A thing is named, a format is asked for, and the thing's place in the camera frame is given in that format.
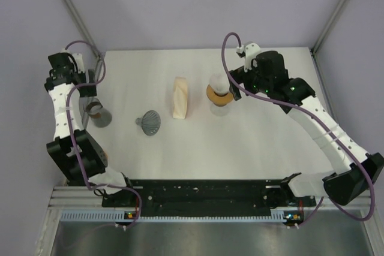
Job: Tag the left aluminium frame post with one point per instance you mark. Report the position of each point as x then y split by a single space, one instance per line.
78 21

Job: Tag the grey glass carafe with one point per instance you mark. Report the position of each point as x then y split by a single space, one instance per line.
99 115

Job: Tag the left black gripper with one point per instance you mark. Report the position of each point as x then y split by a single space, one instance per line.
88 90

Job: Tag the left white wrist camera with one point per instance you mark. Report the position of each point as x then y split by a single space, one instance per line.
78 57

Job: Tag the ribbed grey glass dripper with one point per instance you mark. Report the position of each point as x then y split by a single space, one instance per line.
150 122

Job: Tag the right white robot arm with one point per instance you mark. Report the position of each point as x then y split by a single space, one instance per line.
350 163

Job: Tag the glass carafe with brown band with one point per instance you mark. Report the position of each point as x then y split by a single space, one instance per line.
219 110

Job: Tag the white paper coffee filter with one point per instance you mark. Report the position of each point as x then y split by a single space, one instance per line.
219 82

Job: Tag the wooden dripper ring stand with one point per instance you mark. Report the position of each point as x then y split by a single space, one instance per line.
218 100

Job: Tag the aluminium front rail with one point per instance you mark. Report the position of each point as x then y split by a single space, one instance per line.
80 197

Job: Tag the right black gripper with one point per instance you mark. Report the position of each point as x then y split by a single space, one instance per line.
239 76

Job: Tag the orange coffee filter box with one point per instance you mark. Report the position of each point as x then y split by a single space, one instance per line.
180 98

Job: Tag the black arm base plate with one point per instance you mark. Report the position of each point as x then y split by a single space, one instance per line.
205 198

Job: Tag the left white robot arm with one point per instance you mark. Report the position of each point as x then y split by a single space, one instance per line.
76 153

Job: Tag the aluminium frame post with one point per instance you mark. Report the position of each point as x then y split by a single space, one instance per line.
329 25
78 21

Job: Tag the right aluminium frame post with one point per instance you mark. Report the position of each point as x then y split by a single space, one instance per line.
329 25

